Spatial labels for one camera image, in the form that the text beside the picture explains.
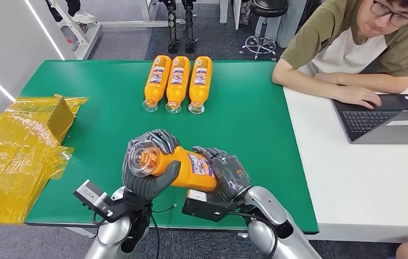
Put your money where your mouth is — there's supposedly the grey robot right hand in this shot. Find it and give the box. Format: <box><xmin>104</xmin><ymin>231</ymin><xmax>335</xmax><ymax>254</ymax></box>
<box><xmin>192</xmin><ymin>146</ymin><xmax>252</xmax><ymax>203</ymax></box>

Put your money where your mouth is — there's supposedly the orange juice bottle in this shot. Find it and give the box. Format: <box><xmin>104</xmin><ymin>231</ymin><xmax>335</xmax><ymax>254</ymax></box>
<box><xmin>128</xmin><ymin>140</ymin><xmax>218</xmax><ymax>193</ymax></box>
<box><xmin>188</xmin><ymin>56</ymin><xmax>213</xmax><ymax>115</ymax></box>
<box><xmin>165</xmin><ymin>56</ymin><xmax>192</xmax><ymax>115</ymax></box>
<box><xmin>142</xmin><ymin>54</ymin><xmax>173</xmax><ymax>113</ymax></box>

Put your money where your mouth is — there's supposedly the white metal stand frame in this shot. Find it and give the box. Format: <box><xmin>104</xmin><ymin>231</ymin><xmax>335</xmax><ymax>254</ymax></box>
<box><xmin>45</xmin><ymin>0</ymin><xmax>103</xmax><ymax>60</ymax></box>

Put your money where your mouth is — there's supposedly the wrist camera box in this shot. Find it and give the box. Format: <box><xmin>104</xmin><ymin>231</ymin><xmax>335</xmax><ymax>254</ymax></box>
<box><xmin>181</xmin><ymin>190</ymin><xmax>243</xmax><ymax>223</ymax></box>
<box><xmin>72</xmin><ymin>180</ymin><xmax>112</xmax><ymax>217</ymax></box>

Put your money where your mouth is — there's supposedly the grey laptop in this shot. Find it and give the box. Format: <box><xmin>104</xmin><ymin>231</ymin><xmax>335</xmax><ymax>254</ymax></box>
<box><xmin>331</xmin><ymin>93</ymin><xmax>408</xmax><ymax>145</ymax></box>

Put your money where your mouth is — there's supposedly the standing person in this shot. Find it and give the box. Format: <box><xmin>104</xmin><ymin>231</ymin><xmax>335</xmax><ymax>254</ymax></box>
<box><xmin>45</xmin><ymin>0</ymin><xmax>98</xmax><ymax>25</ymax></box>

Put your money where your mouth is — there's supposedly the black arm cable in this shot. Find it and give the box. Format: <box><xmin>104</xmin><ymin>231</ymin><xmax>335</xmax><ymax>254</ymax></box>
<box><xmin>149</xmin><ymin>204</ymin><xmax>177</xmax><ymax>259</ymax></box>
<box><xmin>227</xmin><ymin>210</ymin><xmax>279</xmax><ymax>259</ymax></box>

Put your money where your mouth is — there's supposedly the black robot leg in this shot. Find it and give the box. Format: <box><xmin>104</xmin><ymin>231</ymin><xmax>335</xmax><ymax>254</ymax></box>
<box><xmin>181</xmin><ymin>0</ymin><xmax>198</xmax><ymax>54</ymax></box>
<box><xmin>159</xmin><ymin>0</ymin><xmax>180</xmax><ymax>54</ymax></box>

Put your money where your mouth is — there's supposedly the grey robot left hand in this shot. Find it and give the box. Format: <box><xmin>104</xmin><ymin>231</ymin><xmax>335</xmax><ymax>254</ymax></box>
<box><xmin>122</xmin><ymin>129</ymin><xmax>182</xmax><ymax>201</ymax></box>

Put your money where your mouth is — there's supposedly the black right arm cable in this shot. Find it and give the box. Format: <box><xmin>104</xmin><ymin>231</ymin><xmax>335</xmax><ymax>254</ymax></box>
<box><xmin>227</xmin><ymin>210</ymin><xmax>279</xmax><ymax>259</ymax></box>

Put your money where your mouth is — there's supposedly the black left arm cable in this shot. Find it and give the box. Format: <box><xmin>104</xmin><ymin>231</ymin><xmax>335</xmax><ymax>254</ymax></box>
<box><xmin>149</xmin><ymin>204</ymin><xmax>177</xmax><ymax>259</ymax></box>

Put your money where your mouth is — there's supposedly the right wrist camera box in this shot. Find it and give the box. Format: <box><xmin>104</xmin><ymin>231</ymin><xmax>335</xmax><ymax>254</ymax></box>
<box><xmin>181</xmin><ymin>190</ymin><xmax>243</xmax><ymax>223</ymax></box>

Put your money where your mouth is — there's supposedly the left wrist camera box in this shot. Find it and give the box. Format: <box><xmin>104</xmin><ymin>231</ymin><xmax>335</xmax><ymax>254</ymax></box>
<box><xmin>72</xmin><ymin>180</ymin><xmax>112</xmax><ymax>217</ymax></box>

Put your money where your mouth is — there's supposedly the yellow film wrapped cardboard box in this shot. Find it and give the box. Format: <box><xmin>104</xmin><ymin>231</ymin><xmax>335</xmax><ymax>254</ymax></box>
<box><xmin>0</xmin><ymin>94</ymin><xmax>89</xmax><ymax>225</ymax></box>

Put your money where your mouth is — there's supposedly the black round stool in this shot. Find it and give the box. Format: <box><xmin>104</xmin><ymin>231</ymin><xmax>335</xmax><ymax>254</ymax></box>
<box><xmin>239</xmin><ymin>0</ymin><xmax>290</xmax><ymax>61</ymax></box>

